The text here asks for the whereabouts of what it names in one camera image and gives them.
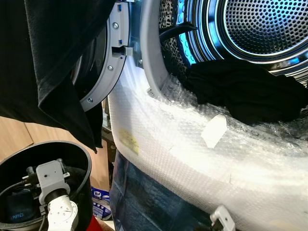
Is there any blue white printed package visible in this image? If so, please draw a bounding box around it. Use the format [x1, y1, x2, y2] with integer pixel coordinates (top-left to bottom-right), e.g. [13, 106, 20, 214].
[90, 187, 113, 220]

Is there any blue denim cloth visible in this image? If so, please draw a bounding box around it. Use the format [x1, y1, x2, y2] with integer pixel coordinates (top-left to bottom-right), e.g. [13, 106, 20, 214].
[109, 153, 227, 231]

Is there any perforated steel washer drum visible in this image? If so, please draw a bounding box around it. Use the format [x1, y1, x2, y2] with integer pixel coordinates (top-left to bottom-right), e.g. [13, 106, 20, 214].
[190, 0, 308, 87]

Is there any clear bubble wrap sheet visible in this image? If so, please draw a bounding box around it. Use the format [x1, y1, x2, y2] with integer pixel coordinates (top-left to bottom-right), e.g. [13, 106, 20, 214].
[107, 58, 308, 231]

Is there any black curved drum paddle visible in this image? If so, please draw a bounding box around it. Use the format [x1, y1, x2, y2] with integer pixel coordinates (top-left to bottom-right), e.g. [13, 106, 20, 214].
[160, 23, 199, 43]

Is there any grey washer door opening rim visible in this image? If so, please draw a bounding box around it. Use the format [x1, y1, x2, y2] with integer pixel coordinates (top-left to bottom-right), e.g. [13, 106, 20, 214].
[139, 0, 193, 99]

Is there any grey round washer door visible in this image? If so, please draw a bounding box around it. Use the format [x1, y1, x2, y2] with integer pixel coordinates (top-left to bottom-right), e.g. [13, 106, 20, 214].
[71, 0, 140, 114]

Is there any white tape piece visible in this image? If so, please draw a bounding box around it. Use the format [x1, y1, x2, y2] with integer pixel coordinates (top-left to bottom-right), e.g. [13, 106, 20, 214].
[201, 114, 228, 149]

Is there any red object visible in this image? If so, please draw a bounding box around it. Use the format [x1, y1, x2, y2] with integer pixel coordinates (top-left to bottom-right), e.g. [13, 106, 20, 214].
[86, 216, 104, 231]

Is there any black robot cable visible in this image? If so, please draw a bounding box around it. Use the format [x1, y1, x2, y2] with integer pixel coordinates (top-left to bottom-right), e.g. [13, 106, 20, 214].
[0, 179, 30, 199]

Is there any crumpled black garment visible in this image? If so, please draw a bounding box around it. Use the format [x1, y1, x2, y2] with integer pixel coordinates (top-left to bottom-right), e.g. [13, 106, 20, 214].
[184, 59, 308, 126]

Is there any black round laundry bucket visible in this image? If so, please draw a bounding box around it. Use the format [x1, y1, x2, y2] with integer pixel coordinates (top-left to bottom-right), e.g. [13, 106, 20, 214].
[0, 140, 93, 231]

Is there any black hanging garment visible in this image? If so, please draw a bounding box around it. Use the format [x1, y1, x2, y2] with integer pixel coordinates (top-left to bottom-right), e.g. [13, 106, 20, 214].
[0, 0, 117, 153]

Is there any dark blue printed garment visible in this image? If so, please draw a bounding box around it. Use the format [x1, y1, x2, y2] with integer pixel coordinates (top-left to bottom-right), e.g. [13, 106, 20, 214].
[6, 189, 44, 223]

